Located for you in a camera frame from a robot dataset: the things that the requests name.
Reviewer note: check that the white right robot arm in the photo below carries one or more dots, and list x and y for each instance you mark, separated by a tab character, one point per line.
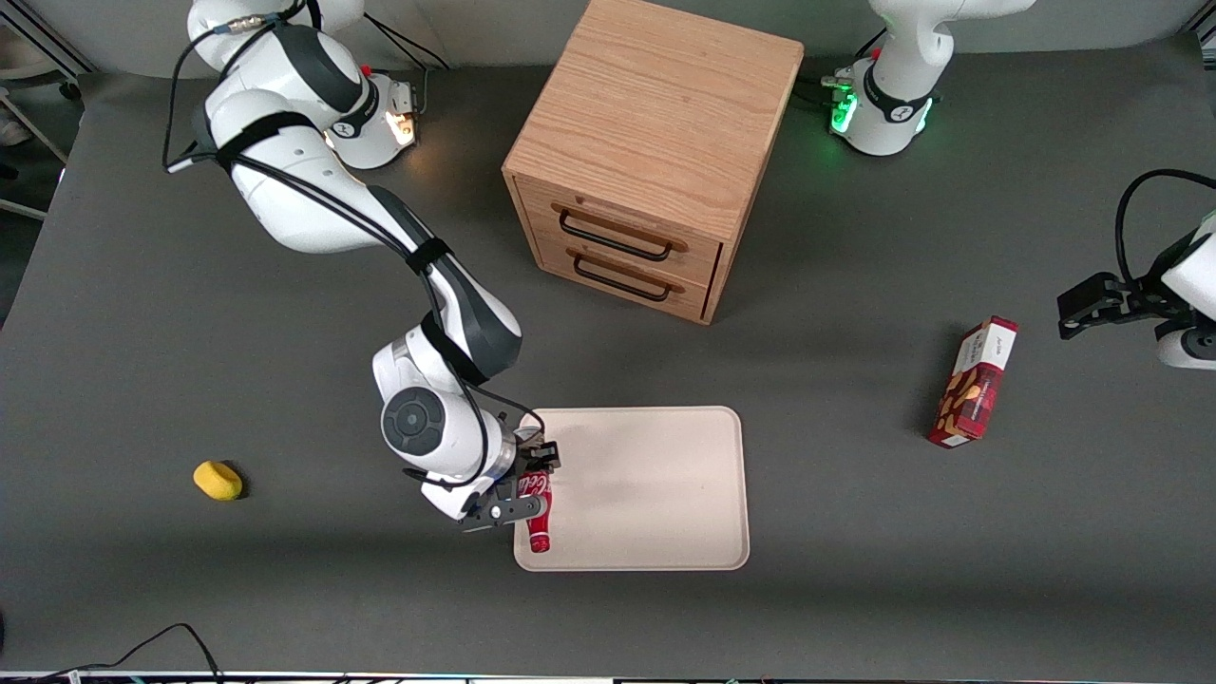
294	199

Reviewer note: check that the yellow sponge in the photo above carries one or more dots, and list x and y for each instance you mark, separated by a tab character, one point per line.
218	481

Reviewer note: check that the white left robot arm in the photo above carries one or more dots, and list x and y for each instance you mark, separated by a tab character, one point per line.
893	104

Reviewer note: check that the metal cart frame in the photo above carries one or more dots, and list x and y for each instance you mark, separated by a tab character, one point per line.
38	28

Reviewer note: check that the red plaid shortbread box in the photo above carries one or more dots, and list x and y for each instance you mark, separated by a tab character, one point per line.
974	385

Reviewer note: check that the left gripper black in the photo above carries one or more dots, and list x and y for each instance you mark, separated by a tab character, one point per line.
1143	296

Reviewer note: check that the beige plastic tray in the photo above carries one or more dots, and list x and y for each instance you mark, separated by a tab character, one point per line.
646	494

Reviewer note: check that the wooden two-drawer cabinet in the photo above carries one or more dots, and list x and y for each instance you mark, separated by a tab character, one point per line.
655	104

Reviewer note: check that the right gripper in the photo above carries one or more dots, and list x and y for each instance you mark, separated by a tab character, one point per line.
534	459

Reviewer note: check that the small red coke bottle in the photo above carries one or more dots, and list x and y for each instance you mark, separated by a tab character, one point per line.
540	532

